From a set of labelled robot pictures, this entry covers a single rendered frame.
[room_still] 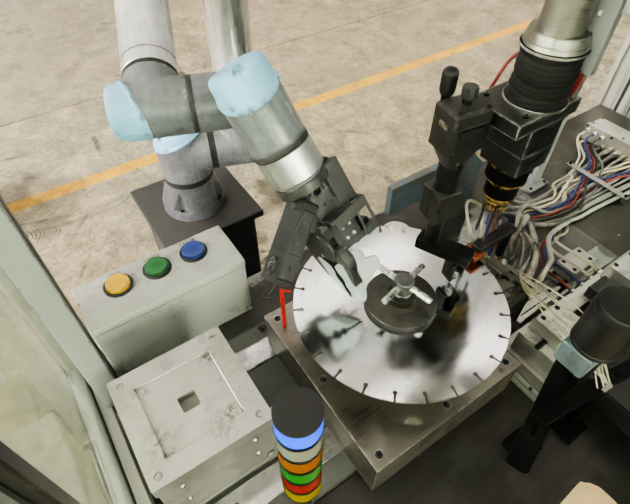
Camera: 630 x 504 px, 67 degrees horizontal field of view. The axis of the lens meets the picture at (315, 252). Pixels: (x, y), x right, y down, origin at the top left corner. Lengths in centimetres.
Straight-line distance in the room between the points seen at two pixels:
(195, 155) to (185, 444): 61
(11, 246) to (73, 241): 178
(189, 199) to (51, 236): 137
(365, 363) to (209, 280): 33
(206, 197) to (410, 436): 70
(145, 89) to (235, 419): 45
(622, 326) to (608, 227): 74
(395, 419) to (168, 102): 54
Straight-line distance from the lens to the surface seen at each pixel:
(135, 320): 87
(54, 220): 253
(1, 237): 60
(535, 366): 92
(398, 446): 75
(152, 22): 75
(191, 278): 87
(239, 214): 118
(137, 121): 66
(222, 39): 100
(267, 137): 56
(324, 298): 75
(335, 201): 63
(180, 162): 110
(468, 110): 60
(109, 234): 235
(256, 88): 55
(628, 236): 133
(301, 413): 43
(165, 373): 77
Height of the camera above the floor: 155
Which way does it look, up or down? 48 degrees down
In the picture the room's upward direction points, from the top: straight up
